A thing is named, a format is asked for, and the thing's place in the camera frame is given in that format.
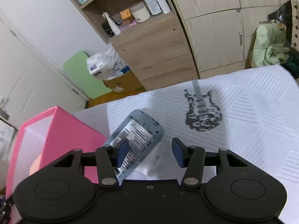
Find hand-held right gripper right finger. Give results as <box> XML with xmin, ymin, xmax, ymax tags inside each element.
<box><xmin>172</xmin><ymin>138</ymin><xmax>247</xmax><ymax>190</ymax></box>

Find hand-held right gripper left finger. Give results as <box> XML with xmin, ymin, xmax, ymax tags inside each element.
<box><xmin>53</xmin><ymin>138</ymin><xmax>130</xmax><ymax>190</ymax></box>

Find grey portable device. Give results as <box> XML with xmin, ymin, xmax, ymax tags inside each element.
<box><xmin>103</xmin><ymin>109</ymin><xmax>165</xmax><ymax>182</ymax></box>

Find pink cardboard box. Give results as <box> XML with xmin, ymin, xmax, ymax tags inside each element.
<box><xmin>5</xmin><ymin>106</ymin><xmax>110</xmax><ymax>200</ymax></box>

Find brown cardboard box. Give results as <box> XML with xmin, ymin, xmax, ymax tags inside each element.
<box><xmin>103</xmin><ymin>70</ymin><xmax>146</xmax><ymax>94</ymax></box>

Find white guitar print blanket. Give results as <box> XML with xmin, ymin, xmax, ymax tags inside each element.
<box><xmin>72</xmin><ymin>64</ymin><xmax>299</xmax><ymax>224</ymax></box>

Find peach coloured item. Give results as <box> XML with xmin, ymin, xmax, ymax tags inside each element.
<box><xmin>29</xmin><ymin>156</ymin><xmax>45</xmax><ymax>175</ymax></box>

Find green folding board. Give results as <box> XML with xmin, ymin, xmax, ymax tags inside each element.
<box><xmin>63</xmin><ymin>51</ymin><xmax>112</xmax><ymax>99</ymax></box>

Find plastic wrapped tissue pack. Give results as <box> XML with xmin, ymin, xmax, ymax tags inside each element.
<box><xmin>86</xmin><ymin>47</ymin><xmax>130</xmax><ymax>80</ymax></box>

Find wooden shelf cabinet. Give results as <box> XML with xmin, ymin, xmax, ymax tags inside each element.
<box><xmin>55</xmin><ymin>0</ymin><xmax>200</xmax><ymax>91</ymax></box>

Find white door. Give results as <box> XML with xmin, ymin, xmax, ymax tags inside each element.
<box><xmin>0</xmin><ymin>12</ymin><xmax>89</xmax><ymax>131</ymax></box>

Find small black bottle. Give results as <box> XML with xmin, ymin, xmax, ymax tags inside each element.
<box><xmin>102</xmin><ymin>21</ymin><xmax>115</xmax><ymax>37</ymax></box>

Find wooden wardrobe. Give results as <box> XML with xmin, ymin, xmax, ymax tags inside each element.
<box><xmin>164</xmin><ymin>0</ymin><xmax>299</xmax><ymax>80</ymax></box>

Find small pink box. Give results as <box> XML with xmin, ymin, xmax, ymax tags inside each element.
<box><xmin>120</xmin><ymin>19</ymin><xmax>137</xmax><ymax>31</ymax></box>

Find light green jacket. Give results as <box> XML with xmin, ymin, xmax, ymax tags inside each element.
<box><xmin>250</xmin><ymin>20</ymin><xmax>291</xmax><ymax>69</ymax></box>

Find white round jar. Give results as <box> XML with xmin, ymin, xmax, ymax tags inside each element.
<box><xmin>129</xmin><ymin>2</ymin><xmax>151</xmax><ymax>24</ymax></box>

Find clear bottle red cap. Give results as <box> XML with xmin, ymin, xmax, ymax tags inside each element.
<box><xmin>142</xmin><ymin>0</ymin><xmax>162</xmax><ymax>16</ymax></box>

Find black bag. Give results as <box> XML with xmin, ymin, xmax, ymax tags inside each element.
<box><xmin>267</xmin><ymin>2</ymin><xmax>293</xmax><ymax>25</ymax></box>

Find metal door handle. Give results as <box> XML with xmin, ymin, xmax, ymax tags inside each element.
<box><xmin>0</xmin><ymin>108</ymin><xmax>19</xmax><ymax>131</ymax></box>

